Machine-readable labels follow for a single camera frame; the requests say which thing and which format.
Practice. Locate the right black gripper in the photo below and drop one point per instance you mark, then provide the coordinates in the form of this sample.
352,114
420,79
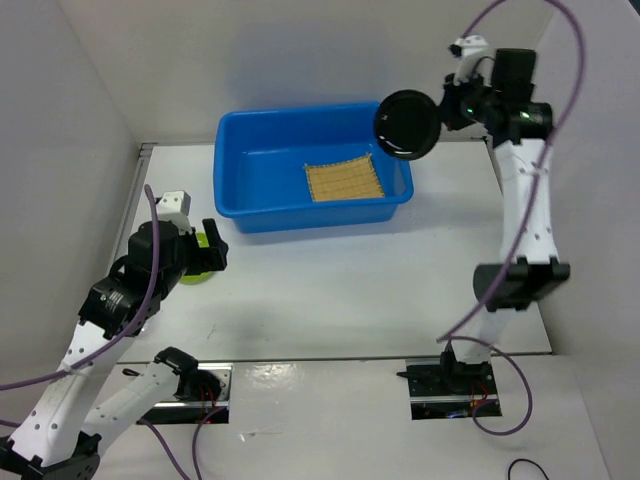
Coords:
447,107

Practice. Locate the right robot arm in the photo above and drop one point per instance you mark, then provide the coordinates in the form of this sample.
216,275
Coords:
529,267

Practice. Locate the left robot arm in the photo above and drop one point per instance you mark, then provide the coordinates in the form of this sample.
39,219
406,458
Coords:
66,434

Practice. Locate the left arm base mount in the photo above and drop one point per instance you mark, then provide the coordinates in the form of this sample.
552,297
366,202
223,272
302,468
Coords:
207,396

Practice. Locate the green plastic plate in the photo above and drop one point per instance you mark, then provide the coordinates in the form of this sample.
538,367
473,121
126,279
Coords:
202,277

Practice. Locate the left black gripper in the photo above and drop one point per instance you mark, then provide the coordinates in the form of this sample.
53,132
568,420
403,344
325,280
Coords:
212,258

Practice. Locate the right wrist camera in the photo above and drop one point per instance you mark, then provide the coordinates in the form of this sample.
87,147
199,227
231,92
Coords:
468,51

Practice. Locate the blue plastic bin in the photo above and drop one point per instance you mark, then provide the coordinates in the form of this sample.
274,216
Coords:
261,158

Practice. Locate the black plate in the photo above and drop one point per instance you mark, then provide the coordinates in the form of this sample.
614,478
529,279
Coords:
407,125

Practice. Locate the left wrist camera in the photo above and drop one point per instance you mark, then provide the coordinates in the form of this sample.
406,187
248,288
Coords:
174,207

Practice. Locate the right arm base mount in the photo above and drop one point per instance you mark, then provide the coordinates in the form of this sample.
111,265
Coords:
437,394

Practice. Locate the woven bamboo mat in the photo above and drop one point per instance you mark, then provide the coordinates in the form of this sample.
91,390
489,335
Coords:
352,179

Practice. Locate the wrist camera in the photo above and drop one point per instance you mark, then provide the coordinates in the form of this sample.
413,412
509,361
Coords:
174,207
468,51

